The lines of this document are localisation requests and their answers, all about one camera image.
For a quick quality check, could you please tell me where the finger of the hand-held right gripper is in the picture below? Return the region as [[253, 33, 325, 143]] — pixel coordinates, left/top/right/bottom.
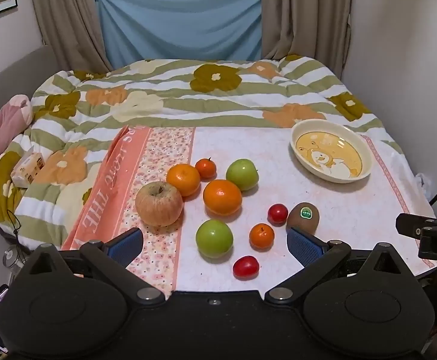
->
[[396, 213, 437, 239]]

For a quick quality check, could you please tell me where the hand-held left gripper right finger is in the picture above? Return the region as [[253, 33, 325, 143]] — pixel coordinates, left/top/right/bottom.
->
[[265, 227, 401, 306]]

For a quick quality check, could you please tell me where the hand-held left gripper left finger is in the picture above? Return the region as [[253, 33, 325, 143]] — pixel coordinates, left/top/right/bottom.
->
[[27, 227, 167, 306]]

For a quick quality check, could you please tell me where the brown kiwi with sticker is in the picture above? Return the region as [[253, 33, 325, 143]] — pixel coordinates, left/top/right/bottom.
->
[[287, 202, 320, 232]]

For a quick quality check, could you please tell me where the red cherry tomato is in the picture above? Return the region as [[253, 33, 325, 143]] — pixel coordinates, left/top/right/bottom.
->
[[233, 255, 260, 280], [267, 203, 289, 226]]

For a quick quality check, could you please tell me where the small mandarin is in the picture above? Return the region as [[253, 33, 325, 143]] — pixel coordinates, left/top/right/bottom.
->
[[195, 157, 217, 179], [249, 223, 275, 251]]

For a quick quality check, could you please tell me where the red-yellow apple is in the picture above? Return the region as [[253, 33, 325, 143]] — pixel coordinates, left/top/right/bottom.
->
[[135, 181, 184, 227]]

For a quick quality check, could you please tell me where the green apple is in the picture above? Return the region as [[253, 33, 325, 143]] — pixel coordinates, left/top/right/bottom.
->
[[225, 158, 259, 191], [195, 219, 234, 259]]

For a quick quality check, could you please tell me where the large orange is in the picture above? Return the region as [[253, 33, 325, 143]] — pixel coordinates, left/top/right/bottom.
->
[[203, 179, 243, 217]]

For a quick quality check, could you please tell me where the cream bowl with bear print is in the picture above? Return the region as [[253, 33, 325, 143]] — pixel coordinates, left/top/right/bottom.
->
[[291, 119, 373, 184]]

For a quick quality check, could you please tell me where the white plastic bag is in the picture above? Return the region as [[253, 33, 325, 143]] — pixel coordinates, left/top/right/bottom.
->
[[414, 173, 434, 196]]

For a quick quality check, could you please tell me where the pink floral tablecloth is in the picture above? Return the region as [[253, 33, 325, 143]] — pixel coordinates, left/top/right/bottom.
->
[[61, 125, 436, 294]]

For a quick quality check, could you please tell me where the medium orange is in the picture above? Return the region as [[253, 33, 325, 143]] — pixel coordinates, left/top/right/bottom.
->
[[166, 163, 201, 197]]

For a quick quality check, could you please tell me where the glass jar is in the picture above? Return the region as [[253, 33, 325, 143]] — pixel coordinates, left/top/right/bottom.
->
[[3, 245, 29, 275]]

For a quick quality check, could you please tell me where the tissue pack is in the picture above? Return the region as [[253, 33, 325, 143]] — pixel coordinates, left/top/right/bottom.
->
[[10, 146, 46, 188]]

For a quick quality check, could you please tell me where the striped floral blanket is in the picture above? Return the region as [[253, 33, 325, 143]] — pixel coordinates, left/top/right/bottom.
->
[[0, 55, 416, 250]]

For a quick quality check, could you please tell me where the pink plush pillow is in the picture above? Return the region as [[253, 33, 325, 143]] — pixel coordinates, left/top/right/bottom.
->
[[0, 94, 34, 169]]

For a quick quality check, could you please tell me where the beige upholstered headboard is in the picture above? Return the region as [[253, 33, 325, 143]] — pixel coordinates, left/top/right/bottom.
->
[[0, 44, 59, 136]]

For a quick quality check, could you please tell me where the blue cloth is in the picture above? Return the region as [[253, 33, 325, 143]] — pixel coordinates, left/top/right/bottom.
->
[[96, 0, 263, 71]]

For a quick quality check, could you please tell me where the beige curtain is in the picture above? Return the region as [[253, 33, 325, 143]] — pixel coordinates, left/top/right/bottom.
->
[[259, 0, 354, 79], [28, 0, 113, 74]]

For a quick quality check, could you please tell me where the black lanyard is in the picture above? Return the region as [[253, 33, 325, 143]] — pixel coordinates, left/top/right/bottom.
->
[[6, 209, 23, 238]]

